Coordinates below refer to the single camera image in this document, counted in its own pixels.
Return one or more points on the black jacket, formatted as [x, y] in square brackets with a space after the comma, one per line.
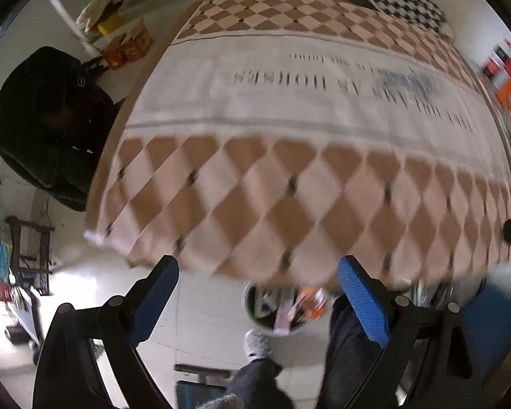
[47, 123]

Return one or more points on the red cup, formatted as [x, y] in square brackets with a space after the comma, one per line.
[500, 64]

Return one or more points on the yellow bin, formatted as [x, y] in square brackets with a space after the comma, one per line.
[109, 25]

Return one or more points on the black round bin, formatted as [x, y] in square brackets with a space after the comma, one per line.
[259, 306]

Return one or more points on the red cardboard box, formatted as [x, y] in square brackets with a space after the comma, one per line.
[114, 55]

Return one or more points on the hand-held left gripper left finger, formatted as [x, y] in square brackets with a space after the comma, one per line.
[153, 298]

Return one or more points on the orange snack packet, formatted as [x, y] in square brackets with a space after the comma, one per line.
[311, 304]

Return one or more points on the person's left leg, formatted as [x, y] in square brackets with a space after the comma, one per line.
[259, 385]

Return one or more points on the pile of bedding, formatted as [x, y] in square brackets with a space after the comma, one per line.
[96, 8]

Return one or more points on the black white checkered cloth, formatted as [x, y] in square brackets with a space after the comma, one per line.
[404, 4]

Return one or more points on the person's left grey slipper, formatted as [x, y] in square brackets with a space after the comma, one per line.
[257, 344]

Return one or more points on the orange cardboard box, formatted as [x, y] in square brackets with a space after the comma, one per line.
[137, 42]

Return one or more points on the wooden table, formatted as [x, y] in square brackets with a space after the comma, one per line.
[110, 136]

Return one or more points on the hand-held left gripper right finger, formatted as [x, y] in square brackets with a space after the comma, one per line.
[364, 302]

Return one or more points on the dark wooden rack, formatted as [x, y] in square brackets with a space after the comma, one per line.
[15, 243]

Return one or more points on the brown checkered tablecloth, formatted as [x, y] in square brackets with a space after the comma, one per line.
[281, 136]

